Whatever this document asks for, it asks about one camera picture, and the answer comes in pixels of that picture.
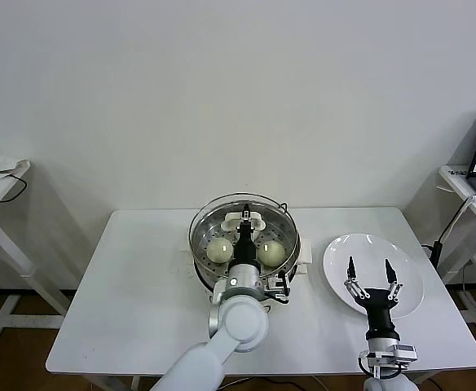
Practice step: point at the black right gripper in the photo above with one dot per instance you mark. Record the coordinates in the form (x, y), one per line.
(378, 311)

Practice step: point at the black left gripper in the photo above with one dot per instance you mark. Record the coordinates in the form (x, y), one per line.
(245, 244)

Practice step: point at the white steamed baozi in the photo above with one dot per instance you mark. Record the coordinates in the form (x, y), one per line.
(219, 250)
(271, 253)

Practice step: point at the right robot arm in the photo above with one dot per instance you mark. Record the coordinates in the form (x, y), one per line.
(384, 366)

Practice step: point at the perforated steel steamer basket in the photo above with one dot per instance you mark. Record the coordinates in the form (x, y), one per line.
(283, 232)

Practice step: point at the white round plate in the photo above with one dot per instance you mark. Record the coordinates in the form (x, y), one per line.
(364, 260)

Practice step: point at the white electric cooking pot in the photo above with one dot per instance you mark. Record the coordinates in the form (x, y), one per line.
(205, 281)

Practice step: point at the white side table with laptop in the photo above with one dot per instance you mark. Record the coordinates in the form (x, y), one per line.
(453, 174)

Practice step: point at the black cylindrical post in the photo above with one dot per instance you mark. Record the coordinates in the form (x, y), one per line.
(435, 254)

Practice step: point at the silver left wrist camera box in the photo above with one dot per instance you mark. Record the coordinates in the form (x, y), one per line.
(276, 287)

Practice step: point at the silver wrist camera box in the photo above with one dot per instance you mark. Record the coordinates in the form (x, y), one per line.
(405, 352)
(276, 287)

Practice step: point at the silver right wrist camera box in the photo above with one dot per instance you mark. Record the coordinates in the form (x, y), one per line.
(405, 352)

